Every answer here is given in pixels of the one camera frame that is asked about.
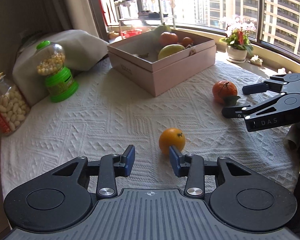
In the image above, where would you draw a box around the pink cardboard box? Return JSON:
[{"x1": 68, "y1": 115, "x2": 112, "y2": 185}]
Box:
[{"x1": 107, "y1": 30, "x2": 216, "y2": 96}]

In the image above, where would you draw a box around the orange mandarin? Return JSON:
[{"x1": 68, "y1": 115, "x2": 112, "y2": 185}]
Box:
[{"x1": 181, "y1": 37, "x2": 193, "y2": 48}]

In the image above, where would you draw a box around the green candy dispenser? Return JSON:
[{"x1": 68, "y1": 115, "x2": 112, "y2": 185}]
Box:
[{"x1": 34, "y1": 40, "x2": 79, "y2": 102}]

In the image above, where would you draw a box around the green pear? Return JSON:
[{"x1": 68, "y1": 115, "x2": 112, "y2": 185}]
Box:
[
  {"x1": 153, "y1": 24, "x2": 171, "y2": 36},
  {"x1": 158, "y1": 44, "x2": 185, "y2": 60}
]

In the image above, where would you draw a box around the white textured tablecloth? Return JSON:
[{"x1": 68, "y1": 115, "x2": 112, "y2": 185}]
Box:
[{"x1": 1, "y1": 60, "x2": 300, "y2": 194}]

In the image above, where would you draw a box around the red plastic basket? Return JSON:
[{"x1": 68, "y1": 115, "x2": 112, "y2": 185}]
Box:
[{"x1": 121, "y1": 29, "x2": 142, "y2": 38}]

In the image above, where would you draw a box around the glass jar of peanuts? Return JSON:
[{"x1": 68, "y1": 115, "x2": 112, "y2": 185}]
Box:
[{"x1": 0, "y1": 72, "x2": 30, "y2": 135}]

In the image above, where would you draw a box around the small orange kumquat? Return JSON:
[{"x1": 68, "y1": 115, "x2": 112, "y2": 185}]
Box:
[{"x1": 159, "y1": 128, "x2": 186, "y2": 155}]

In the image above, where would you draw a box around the ripe banana with sticker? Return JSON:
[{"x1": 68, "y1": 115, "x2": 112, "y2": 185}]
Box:
[{"x1": 133, "y1": 53, "x2": 149, "y2": 59}]

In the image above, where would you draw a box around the mandarin with green leaf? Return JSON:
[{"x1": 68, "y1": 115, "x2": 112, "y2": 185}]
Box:
[{"x1": 212, "y1": 80, "x2": 240, "y2": 106}]

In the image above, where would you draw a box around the white blanket covered cushion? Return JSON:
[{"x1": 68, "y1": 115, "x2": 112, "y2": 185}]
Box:
[{"x1": 13, "y1": 30, "x2": 108, "y2": 106}]

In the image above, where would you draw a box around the red folding chair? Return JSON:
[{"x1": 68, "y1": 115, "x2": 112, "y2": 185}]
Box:
[{"x1": 98, "y1": 0, "x2": 118, "y2": 27}]

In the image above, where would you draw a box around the metal shoe rack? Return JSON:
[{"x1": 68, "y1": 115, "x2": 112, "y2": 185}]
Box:
[{"x1": 114, "y1": 0, "x2": 176, "y2": 38}]

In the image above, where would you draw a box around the potted flower plant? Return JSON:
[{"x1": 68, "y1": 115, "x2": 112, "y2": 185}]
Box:
[{"x1": 220, "y1": 15, "x2": 256, "y2": 62}]

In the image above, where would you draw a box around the large mandarin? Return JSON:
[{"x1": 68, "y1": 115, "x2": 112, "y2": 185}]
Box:
[{"x1": 159, "y1": 31, "x2": 179, "y2": 47}]

